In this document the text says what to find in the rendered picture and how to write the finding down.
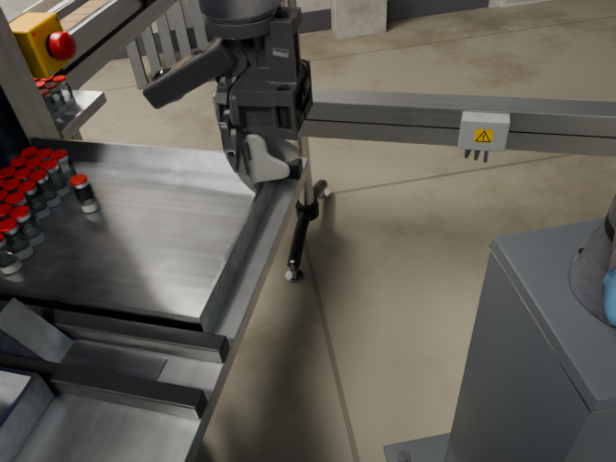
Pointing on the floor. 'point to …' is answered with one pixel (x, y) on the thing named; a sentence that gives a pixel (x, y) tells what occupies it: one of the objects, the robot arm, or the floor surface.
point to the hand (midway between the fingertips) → (252, 182)
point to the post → (19, 98)
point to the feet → (303, 230)
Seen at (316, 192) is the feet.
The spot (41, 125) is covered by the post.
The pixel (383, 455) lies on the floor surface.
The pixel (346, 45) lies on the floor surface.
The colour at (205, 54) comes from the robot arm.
